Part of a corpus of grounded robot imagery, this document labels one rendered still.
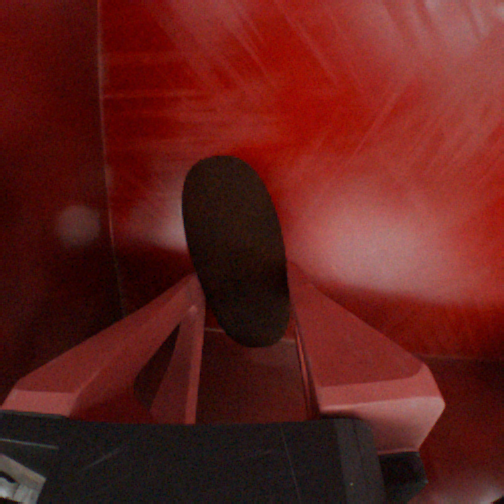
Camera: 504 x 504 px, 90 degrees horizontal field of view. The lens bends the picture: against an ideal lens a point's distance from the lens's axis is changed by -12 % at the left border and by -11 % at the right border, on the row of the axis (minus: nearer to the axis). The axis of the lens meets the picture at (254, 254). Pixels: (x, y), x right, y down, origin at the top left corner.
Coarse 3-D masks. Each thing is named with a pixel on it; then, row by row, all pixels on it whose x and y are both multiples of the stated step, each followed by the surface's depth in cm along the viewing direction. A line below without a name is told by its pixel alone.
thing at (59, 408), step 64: (128, 320) 8; (192, 320) 11; (64, 384) 5; (128, 384) 6; (192, 384) 10; (0, 448) 4; (64, 448) 4; (128, 448) 4; (192, 448) 4; (256, 448) 4; (320, 448) 4
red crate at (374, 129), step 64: (128, 0) 8; (192, 0) 8; (256, 0) 8; (320, 0) 8; (384, 0) 8; (448, 0) 8; (128, 64) 10; (192, 64) 10; (256, 64) 10; (320, 64) 10; (384, 64) 9; (448, 64) 9; (128, 128) 11; (192, 128) 11; (256, 128) 11; (320, 128) 11; (384, 128) 11; (448, 128) 11; (128, 192) 13; (320, 192) 12; (384, 192) 12; (448, 192) 12; (128, 256) 15; (320, 256) 14; (384, 256) 14; (448, 256) 14; (384, 320) 17; (448, 320) 17
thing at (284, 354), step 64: (0, 0) 4; (64, 0) 6; (0, 64) 5; (64, 64) 7; (0, 128) 6; (64, 128) 8; (0, 192) 6; (64, 192) 8; (0, 256) 6; (64, 256) 9; (0, 320) 7; (64, 320) 10; (0, 384) 7; (256, 384) 15; (448, 384) 17; (448, 448) 13
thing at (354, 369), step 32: (320, 320) 6; (352, 320) 6; (320, 352) 5; (352, 352) 5; (384, 352) 5; (320, 384) 4; (352, 384) 4; (384, 384) 4; (416, 384) 4; (320, 416) 4; (352, 416) 4; (384, 416) 4; (416, 416) 4; (384, 448) 5; (416, 448) 5; (384, 480) 5; (416, 480) 4
